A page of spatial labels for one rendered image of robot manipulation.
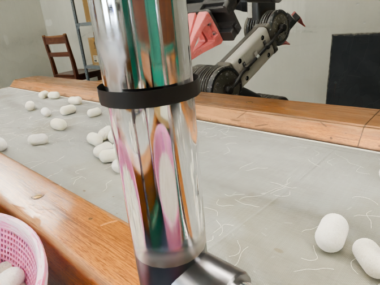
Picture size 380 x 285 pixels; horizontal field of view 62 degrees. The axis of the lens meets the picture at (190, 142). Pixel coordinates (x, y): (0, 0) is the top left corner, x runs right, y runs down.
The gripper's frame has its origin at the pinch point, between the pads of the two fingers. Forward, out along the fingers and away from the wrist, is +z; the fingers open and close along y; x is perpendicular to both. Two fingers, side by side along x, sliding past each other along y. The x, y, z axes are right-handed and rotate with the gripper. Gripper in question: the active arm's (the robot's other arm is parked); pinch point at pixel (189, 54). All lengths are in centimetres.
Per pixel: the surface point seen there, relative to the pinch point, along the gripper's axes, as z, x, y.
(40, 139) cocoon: 24.6, -5.7, -14.5
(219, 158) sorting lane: 16.1, 2.0, 14.4
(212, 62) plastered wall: -124, 147, -143
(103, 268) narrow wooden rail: 32.1, -14.7, 21.8
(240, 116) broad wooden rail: 5.2, 9.2, 9.2
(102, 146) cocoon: 21.8, -4.5, -0.3
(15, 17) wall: -126, 76, -443
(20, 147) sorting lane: 27.2, -6.4, -17.6
